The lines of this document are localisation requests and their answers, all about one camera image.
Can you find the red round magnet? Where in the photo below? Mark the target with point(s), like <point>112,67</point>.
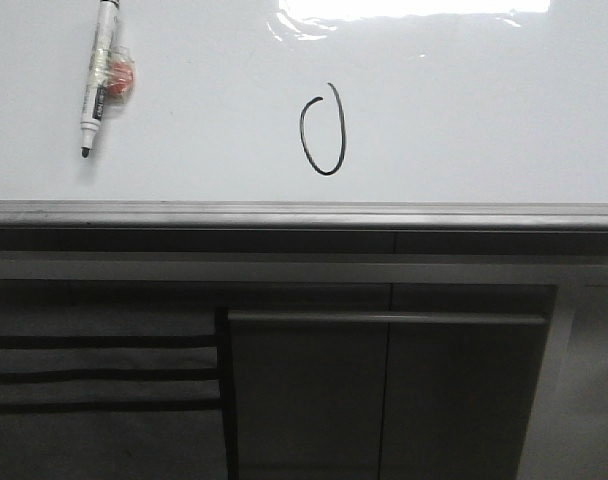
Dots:
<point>120,75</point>

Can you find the white whiteboard marker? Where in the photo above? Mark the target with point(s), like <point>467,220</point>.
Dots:
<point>98,74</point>

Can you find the white whiteboard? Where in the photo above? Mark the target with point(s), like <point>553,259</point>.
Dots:
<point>341,114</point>

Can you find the grey cabinet with doors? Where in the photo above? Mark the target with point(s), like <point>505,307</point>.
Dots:
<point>437,385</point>

